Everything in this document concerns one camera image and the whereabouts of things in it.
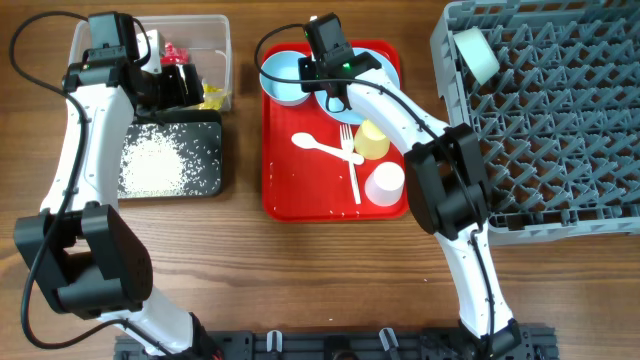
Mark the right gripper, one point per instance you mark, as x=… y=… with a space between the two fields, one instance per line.
x=306 y=65

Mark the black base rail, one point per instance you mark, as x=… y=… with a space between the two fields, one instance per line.
x=536 y=343

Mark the red plastic tray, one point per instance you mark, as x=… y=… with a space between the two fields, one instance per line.
x=301 y=185

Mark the white plastic spoon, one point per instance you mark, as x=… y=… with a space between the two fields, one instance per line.
x=307 y=141

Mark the white plastic cup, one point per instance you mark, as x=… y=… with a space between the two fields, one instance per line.
x=385 y=184

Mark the light blue plate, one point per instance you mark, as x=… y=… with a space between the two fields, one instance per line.
x=334 y=108

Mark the yellow plastic cup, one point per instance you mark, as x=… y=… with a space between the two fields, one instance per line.
x=370 y=141

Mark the grey dishwasher rack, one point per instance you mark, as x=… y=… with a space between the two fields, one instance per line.
x=559 y=123

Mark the white plastic fork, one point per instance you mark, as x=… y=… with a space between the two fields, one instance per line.
x=347 y=143

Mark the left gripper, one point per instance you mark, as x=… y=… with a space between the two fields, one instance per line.
x=175 y=96

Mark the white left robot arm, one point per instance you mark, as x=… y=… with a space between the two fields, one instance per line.
x=80 y=253

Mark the clear plastic bin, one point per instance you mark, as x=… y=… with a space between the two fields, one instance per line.
x=206 y=37

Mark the yellow foil wrapper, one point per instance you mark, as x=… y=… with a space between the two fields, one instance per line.
x=213 y=98

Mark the black tray with rice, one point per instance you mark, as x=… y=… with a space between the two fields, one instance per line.
x=180 y=157

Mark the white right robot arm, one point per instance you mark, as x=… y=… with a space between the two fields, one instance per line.
x=447 y=183

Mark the red strawberry candy wrapper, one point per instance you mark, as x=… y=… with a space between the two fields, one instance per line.
x=174 y=55

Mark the mint green bowl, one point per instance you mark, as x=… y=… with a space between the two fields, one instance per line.
x=477 y=53

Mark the light blue small bowl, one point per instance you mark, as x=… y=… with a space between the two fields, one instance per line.
x=284 y=65

